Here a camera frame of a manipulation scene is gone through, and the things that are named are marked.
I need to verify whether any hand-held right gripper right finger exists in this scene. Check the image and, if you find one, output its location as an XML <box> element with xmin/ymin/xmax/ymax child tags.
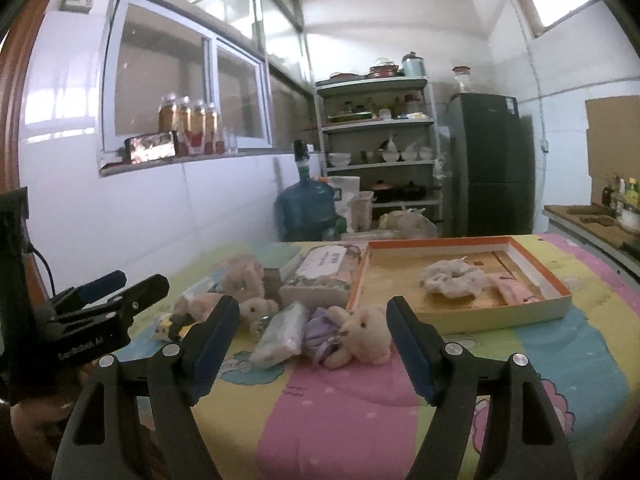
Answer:
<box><xmin>385</xmin><ymin>296</ymin><xmax>576</xmax><ymax>480</ymax></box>

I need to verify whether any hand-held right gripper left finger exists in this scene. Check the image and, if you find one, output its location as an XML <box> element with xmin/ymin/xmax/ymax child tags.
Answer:
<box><xmin>50</xmin><ymin>295</ymin><xmax>242</xmax><ymax>480</ymax></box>

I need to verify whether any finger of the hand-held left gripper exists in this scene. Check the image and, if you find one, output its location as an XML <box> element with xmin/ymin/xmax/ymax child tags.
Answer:
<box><xmin>47</xmin><ymin>270</ymin><xmax>128</xmax><ymax>311</ymax></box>
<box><xmin>55</xmin><ymin>274</ymin><xmax>171</xmax><ymax>326</ymax></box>

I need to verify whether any small yellow black toy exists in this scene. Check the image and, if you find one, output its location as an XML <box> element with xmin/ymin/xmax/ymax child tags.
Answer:
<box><xmin>157</xmin><ymin>312</ymin><xmax>196</xmax><ymax>343</ymax></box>

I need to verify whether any teddy bear purple dress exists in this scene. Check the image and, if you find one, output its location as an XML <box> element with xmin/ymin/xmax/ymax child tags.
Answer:
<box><xmin>302</xmin><ymin>305</ymin><xmax>393</xmax><ymax>368</ymax></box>

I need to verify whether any clear plastic tissue packet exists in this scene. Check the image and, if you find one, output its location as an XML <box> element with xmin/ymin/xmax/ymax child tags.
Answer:
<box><xmin>248</xmin><ymin>301</ymin><xmax>311</xmax><ymax>368</ymax></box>

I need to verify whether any teddy bear pink dress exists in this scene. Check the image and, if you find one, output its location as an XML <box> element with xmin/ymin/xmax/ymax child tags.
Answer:
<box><xmin>172</xmin><ymin>256</ymin><xmax>281</xmax><ymax>336</ymax></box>

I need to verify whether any orange rimmed cardboard tray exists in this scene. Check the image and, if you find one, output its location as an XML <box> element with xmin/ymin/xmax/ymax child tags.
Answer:
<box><xmin>346</xmin><ymin>236</ymin><xmax>573</xmax><ymax>333</ymax></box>

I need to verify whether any pastel printed bedsheet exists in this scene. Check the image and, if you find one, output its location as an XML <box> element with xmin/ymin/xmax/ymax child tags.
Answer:
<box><xmin>117</xmin><ymin>232</ymin><xmax>640</xmax><ymax>480</ymax></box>

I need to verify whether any white fluffy scrunchie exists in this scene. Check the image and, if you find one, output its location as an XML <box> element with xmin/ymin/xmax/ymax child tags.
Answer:
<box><xmin>420</xmin><ymin>258</ymin><xmax>493</xmax><ymax>301</ymax></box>

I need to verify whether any pink cloth item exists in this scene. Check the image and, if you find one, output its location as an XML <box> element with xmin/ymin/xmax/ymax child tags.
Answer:
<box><xmin>492</xmin><ymin>274</ymin><xmax>543</xmax><ymax>306</ymax></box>

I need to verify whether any floral tissue box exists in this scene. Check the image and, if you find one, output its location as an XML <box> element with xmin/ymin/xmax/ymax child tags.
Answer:
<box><xmin>277</xmin><ymin>245</ymin><xmax>363</xmax><ymax>308</ymax></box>

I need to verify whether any plastic bag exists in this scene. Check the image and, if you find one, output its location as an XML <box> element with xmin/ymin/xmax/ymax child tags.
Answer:
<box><xmin>378</xmin><ymin>208</ymin><xmax>438</xmax><ymax>239</ymax></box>

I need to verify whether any smartphone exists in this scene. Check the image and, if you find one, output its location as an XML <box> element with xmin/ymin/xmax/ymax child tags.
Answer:
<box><xmin>125</xmin><ymin>131</ymin><xmax>180</xmax><ymax>163</ymax></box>

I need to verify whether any black wok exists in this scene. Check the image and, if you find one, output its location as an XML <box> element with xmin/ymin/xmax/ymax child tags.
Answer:
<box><xmin>370</xmin><ymin>180</ymin><xmax>428</xmax><ymax>203</ymax></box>

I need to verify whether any blue water jug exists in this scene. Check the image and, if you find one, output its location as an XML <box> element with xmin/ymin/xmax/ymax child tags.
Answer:
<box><xmin>274</xmin><ymin>177</ymin><xmax>343</xmax><ymax>243</ymax></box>

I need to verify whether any amber liquid glass bottle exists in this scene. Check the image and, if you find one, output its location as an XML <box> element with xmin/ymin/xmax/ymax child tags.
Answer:
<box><xmin>159</xmin><ymin>94</ymin><xmax>180</xmax><ymax>133</ymax></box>
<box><xmin>176</xmin><ymin>96</ymin><xmax>193</xmax><ymax>157</ymax></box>
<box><xmin>205</xmin><ymin>102</ymin><xmax>223</xmax><ymax>155</ymax></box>
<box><xmin>190</xmin><ymin>100</ymin><xmax>207</xmax><ymax>156</ymax></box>

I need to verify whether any white plastic bin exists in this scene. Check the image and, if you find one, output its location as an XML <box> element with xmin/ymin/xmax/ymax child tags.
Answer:
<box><xmin>327</xmin><ymin>176</ymin><xmax>361</xmax><ymax>233</ymax></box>

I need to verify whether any black water pump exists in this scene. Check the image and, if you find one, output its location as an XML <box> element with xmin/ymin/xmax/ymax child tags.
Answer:
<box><xmin>292</xmin><ymin>140</ymin><xmax>313</xmax><ymax>181</ymax></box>

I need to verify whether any dark refrigerator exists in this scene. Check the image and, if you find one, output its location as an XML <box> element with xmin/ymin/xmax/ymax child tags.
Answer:
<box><xmin>445</xmin><ymin>92</ymin><xmax>536</xmax><ymax>238</ymax></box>

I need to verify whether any kitchen counter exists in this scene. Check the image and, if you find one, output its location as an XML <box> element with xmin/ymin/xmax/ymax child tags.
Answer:
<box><xmin>542</xmin><ymin>203</ymin><xmax>640</xmax><ymax>281</ymax></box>

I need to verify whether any white metal shelf rack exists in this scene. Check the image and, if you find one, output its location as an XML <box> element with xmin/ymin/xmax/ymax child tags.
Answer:
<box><xmin>314</xmin><ymin>76</ymin><xmax>446</xmax><ymax>223</ymax></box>

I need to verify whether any cluster of condiment bottles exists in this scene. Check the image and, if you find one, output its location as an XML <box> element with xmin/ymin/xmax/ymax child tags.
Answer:
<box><xmin>602</xmin><ymin>175</ymin><xmax>640</xmax><ymax>211</ymax></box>

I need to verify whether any glass jar red lid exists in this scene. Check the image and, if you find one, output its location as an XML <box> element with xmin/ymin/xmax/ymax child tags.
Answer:
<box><xmin>452</xmin><ymin>66</ymin><xmax>475</xmax><ymax>96</ymax></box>

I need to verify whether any red cooking pot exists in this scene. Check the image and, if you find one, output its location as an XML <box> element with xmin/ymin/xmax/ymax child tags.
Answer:
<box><xmin>369</xmin><ymin>57</ymin><xmax>402</xmax><ymax>79</ymax></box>

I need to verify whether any light blue jar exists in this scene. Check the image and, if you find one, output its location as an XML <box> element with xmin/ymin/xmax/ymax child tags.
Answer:
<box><xmin>401</xmin><ymin>51</ymin><xmax>426</xmax><ymax>79</ymax></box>

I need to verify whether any cardboard sheet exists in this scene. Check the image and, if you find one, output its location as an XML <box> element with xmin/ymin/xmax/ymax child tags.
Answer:
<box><xmin>585</xmin><ymin>95</ymin><xmax>640</xmax><ymax>201</ymax></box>

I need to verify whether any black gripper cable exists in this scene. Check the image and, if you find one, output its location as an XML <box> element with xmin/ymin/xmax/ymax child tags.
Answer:
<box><xmin>25</xmin><ymin>242</ymin><xmax>53</xmax><ymax>301</ymax></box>

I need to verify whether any wooden door frame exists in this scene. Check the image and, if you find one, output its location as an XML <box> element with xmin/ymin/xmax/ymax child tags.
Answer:
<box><xmin>0</xmin><ymin>0</ymin><xmax>76</xmax><ymax>196</ymax></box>

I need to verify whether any sliding window frame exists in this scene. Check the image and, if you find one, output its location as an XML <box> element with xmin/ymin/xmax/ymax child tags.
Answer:
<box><xmin>100</xmin><ymin>0</ymin><xmax>273</xmax><ymax>158</ymax></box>

